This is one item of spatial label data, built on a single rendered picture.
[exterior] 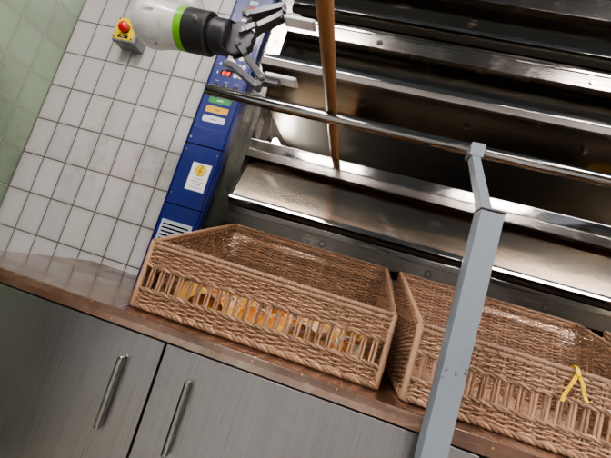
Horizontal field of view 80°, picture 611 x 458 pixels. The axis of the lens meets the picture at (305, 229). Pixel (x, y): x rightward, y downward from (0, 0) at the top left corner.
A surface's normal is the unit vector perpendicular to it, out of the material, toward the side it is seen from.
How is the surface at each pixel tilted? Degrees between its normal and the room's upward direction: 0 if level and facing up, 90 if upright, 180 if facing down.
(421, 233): 70
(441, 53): 90
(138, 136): 90
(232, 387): 90
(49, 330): 90
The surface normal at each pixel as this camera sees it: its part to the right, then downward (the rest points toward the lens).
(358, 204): -0.02, -0.47
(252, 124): -0.12, -0.16
